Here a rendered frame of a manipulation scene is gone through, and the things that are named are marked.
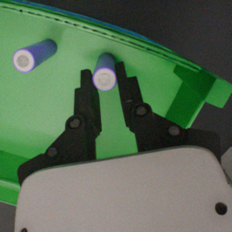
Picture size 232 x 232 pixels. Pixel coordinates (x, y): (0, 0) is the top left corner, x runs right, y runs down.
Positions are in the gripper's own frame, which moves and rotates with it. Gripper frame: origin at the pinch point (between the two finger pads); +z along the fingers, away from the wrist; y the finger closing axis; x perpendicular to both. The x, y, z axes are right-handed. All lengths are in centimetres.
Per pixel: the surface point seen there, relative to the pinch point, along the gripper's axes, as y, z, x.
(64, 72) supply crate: -4.6, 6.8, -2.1
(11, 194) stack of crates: -39, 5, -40
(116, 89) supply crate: 0.4, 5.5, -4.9
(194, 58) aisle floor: 23.5, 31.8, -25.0
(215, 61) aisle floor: 31, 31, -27
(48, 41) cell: -4.9, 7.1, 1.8
